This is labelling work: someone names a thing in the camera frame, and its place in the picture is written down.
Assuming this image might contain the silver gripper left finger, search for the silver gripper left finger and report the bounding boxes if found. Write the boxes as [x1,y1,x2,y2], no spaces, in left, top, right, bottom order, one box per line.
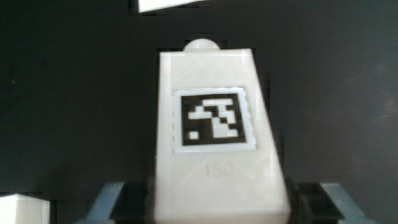
[74,182,125,224]

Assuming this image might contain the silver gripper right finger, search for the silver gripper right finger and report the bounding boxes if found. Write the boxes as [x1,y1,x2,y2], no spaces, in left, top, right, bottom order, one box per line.
[321,183,381,224]

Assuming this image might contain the white stool leg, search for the white stool leg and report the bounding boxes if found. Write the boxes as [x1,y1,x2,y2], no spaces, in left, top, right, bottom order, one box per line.
[154,39,290,224]

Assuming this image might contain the white U-shaped fence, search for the white U-shaped fence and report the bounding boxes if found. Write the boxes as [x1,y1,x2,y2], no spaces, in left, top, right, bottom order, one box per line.
[0,194,51,224]

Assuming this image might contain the white marker sheet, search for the white marker sheet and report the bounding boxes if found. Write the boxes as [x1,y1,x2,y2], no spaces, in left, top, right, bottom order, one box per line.
[139,0,205,13]

